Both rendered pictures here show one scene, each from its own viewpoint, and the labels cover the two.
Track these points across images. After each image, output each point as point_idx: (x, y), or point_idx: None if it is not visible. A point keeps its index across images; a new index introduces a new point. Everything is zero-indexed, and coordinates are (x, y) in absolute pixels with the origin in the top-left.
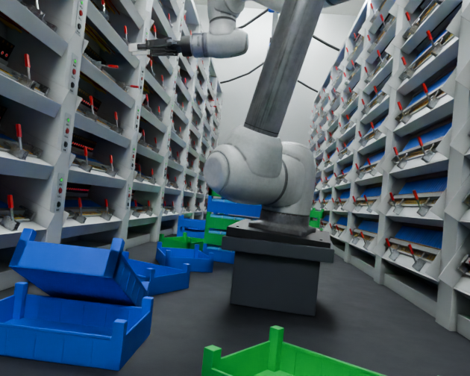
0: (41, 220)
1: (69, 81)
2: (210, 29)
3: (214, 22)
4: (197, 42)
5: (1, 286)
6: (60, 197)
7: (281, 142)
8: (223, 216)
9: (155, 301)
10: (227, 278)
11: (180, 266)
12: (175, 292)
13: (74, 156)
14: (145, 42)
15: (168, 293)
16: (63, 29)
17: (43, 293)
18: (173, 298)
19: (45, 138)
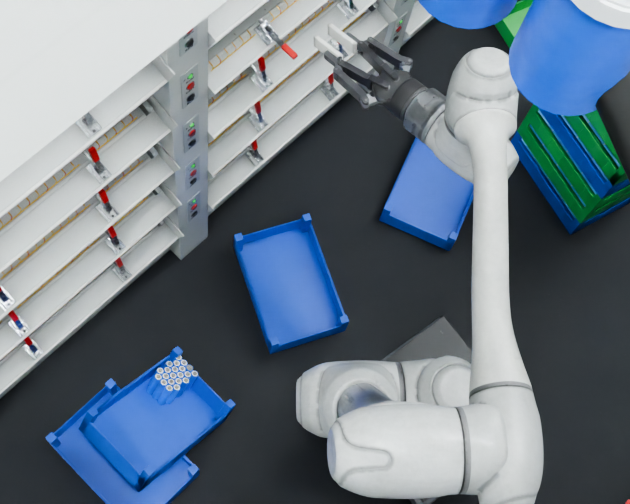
0: (172, 228)
1: (185, 146)
2: (438, 126)
3: (444, 128)
4: (412, 129)
5: (130, 282)
6: (197, 206)
7: (437, 379)
8: (554, 132)
9: (265, 377)
10: (444, 295)
11: (402, 228)
12: (315, 344)
13: (213, 177)
14: (337, 61)
15: (302, 348)
16: (162, 113)
17: (166, 307)
18: (293, 372)
19: (164, 180)
